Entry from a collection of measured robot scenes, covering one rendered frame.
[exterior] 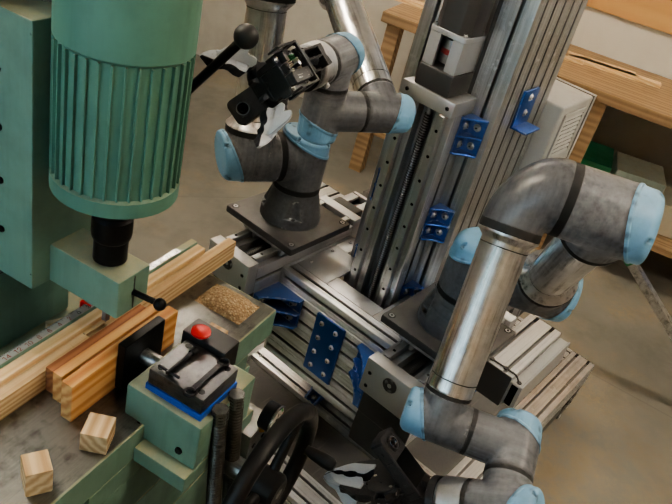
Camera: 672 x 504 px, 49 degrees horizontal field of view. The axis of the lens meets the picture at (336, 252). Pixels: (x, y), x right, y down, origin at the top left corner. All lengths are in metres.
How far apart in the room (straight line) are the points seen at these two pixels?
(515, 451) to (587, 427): 1.72
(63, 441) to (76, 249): 0.28
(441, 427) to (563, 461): 1.57
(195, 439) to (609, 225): 0.66
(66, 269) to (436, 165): 0.80
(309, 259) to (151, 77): 1.01
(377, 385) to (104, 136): 0.84
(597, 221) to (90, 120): 0.70
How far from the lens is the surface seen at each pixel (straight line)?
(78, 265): 1.16
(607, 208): 1.11
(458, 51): 1.52
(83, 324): 1.23
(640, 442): 2.97
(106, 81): 0.93
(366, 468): 1.27
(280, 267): 1.79
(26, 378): 1.16
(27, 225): 1.15
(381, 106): 1.36
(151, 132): 0.96
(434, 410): 1.17
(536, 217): 1.11
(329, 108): 1.30
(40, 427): 1.15
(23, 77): 1.04
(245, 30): 1.04
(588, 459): 2.78
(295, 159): 1.68
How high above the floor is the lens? 1.76
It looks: 33 degrees down
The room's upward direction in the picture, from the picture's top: 16 degrees clockwise
